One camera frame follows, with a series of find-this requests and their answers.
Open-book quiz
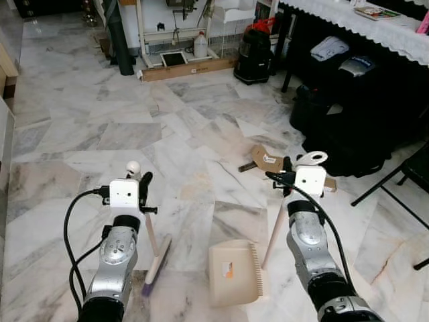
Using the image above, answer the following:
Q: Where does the labelled brown cardboard box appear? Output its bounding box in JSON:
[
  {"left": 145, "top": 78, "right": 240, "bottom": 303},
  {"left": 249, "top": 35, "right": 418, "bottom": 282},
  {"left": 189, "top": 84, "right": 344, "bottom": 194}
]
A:
[{"left": 251, "top": 144, "right": 285, "bottom": 173}]

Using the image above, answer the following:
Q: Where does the wooden handled broom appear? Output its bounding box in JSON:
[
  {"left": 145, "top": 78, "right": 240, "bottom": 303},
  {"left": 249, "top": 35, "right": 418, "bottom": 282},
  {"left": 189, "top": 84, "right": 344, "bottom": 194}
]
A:
[{"left": 127, "top": 160, "right": 173, "bottom": 298}]

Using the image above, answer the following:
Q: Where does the beige long handled dustpan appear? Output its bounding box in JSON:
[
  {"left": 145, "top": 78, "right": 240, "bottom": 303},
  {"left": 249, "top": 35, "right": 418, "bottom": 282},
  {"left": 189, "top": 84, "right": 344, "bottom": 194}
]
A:
[{"left": 207, "top": 151, "right": 329, "bottom": 309}]

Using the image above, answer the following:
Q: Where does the small black bag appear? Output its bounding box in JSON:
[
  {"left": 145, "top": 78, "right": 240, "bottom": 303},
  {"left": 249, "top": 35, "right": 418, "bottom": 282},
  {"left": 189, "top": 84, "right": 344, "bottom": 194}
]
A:
[{"left": 289, "top": 83, "right": 320, "bottom": 133}]

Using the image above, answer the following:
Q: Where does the large black bag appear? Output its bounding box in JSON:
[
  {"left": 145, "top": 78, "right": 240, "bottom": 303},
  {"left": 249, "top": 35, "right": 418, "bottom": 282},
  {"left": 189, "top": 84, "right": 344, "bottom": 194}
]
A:
[{"left": 302, "top": 55, "right": 429, "bottom": 178}]

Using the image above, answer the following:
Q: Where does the black vacuum cleaner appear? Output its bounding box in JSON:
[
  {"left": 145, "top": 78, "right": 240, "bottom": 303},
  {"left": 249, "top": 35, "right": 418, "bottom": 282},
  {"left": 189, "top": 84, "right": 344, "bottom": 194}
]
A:
[{"left": 233, "top": 19, "right": 275, "bottom": 86}]

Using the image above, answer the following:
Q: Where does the folded grey cloth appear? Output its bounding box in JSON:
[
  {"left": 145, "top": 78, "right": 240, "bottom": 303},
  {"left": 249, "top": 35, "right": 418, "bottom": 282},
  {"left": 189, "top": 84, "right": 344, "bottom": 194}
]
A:
[{"left": 310, "top": 36, "right": 350, "bottom": 63}]

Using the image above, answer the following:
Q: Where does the long brown cardboard box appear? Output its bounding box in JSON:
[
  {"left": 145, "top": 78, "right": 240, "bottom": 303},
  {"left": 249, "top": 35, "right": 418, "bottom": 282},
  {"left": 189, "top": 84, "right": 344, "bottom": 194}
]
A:
[{"left": 140, "top": 56, "right": 237, "bottom": 83}]

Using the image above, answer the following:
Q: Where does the black folding chair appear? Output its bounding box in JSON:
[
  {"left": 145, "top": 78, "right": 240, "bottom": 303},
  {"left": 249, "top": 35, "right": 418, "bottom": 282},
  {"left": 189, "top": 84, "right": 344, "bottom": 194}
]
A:
[{"left": 350, "top": 140, "right": 429, "bottom": 271}]

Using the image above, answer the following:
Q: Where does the black framed flat scale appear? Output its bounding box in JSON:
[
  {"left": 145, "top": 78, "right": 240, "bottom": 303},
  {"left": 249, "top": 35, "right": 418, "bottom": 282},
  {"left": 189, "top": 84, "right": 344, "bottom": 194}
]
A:
[{"left": 160, "top": 50, "right": 189, "bottom": 68}]

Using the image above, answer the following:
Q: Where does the black upright roll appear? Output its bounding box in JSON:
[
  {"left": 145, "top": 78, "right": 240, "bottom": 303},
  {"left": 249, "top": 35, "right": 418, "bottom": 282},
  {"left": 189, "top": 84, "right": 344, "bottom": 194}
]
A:
[{"left": 103, "top": 0, "right": 135, "bottom": 76}]

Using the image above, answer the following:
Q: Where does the clear plastic jug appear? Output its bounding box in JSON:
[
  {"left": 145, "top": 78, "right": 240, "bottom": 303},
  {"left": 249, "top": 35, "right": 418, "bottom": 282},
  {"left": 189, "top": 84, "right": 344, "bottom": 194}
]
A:
[{"left": 192, "top": 31, "right": 209, "bottom": 59}]

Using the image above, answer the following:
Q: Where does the white metal rack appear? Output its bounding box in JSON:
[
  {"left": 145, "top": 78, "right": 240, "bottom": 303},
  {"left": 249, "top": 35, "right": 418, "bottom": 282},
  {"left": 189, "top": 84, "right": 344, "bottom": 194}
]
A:
[{"left": 135, "top": 0, "right": 259, "bottom": 68}]

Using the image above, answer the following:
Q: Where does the table with white lace cloth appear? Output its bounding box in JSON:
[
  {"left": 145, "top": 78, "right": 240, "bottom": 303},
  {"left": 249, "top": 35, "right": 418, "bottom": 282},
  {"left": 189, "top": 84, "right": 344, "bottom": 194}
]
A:
[{"left": 278, "top": 0, "right": 429, "bottom": 93}]

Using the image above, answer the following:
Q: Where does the colourful flat book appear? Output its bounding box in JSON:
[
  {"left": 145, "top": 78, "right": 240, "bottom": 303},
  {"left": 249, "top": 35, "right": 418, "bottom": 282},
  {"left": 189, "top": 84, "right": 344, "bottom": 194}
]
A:
[{"left": 353, "top": 5, "right": 402, "bottom": 21}]

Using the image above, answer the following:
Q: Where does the light wooden furniture edge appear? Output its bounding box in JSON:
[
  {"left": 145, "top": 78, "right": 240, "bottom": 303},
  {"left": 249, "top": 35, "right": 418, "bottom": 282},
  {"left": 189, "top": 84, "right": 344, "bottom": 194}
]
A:
[{"left": 0, "top": 42, "right": 20, "bottom": 103}]

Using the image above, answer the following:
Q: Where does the pink packet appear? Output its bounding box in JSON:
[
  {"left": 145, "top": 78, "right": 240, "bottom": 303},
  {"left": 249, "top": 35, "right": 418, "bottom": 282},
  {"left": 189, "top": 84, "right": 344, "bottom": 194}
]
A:
[{"left": 416, "top": 12, "right": 429, "bottom": 35}]

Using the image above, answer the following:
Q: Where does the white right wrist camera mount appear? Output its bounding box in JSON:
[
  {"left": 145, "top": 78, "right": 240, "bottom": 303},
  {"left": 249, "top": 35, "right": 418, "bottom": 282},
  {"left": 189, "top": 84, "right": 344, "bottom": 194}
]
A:
[{"left": 294, "top": 165, "right": 328, "bottom": 197}]

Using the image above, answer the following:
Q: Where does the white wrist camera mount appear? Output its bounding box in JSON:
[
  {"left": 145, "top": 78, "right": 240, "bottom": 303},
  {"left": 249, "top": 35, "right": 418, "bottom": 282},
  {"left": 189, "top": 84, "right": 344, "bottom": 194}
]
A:
[
  {"left": 109, "top": 178, "right": 141, "bottom": 209},
  {"left": 294, "top": 165, "right": 328, "bottom": 197}
]

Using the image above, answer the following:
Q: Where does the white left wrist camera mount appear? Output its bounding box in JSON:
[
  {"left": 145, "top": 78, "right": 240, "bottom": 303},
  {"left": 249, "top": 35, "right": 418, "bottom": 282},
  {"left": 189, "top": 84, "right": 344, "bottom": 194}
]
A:
[{"left": 109, "top": 178, "right": 141, "bottom": 209}]

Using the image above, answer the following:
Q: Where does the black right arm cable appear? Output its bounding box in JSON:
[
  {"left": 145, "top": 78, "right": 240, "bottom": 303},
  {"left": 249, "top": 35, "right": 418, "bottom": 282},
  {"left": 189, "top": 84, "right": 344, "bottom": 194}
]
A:
[{"left": 265, "top": 171, "right": 355, "bottom": 290}]

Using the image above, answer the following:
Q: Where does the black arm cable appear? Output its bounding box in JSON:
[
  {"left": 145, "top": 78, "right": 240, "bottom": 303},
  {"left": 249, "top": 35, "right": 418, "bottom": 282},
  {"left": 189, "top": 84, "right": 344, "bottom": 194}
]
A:
[
  {"left": 63, "top": 187, "right": 112, "bottom": 317},
  {"left": 265, "top": 171, "right": 355, "bottom": 290}
]

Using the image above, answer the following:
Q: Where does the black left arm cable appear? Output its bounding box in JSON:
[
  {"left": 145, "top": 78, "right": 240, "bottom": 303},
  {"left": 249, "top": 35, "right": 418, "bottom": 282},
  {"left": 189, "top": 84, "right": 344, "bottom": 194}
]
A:
[{"left": 63, "top": 187, "right": 112, "bottom": 317}]

